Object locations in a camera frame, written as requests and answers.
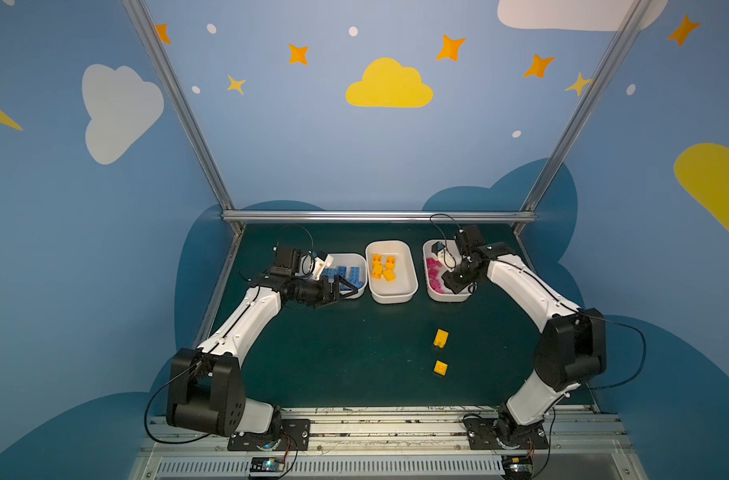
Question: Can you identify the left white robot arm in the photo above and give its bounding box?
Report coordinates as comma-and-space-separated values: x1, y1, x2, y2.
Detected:
163, 246, 360, 451

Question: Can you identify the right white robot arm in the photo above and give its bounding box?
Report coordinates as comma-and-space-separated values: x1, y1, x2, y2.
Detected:
438, 225, 612, 445

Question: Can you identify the left white plastic bin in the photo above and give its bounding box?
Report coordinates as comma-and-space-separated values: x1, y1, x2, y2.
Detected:
328, 253, 368, 300

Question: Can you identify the white plastic bin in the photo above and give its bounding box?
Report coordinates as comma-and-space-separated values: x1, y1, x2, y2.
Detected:
328, 253, 368, 300
366, 240, 419, 305
422, 239, 472, 303

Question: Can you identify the right white plastic bin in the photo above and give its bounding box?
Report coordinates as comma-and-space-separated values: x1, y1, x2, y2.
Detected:
422, 239, 472, 303

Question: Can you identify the middle white plastic bin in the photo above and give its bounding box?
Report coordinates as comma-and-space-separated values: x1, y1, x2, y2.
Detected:
366, 240, 419, 305

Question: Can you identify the left green circuit board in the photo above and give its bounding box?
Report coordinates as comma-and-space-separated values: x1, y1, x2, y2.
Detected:
248, 457, 286, 475

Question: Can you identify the green circuit board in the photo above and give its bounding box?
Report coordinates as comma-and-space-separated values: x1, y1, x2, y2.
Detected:
248, 457, 286, 475
502, 456, 534, 478

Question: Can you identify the right green circuit board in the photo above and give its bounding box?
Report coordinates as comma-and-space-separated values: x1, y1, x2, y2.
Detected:
502, 456, 534, 478

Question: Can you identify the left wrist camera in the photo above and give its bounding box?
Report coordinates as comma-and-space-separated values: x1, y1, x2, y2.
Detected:
310, 253, 334, 281

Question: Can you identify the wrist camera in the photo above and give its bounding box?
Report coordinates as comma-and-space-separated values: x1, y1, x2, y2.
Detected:
310, 253, 334, 281
431, 241, 447, 256

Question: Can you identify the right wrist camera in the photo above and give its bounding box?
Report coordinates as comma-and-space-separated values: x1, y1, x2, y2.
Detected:
431, 241, 447, 256

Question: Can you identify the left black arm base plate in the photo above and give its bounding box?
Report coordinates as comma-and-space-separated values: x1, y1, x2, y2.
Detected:
228, 418, 310, 452

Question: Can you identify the aluminium front rail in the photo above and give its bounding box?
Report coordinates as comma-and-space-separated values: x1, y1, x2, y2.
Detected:
130, 405, 647, 479

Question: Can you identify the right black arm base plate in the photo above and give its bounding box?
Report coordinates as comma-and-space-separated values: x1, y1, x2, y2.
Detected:
462, 414, 550, 450

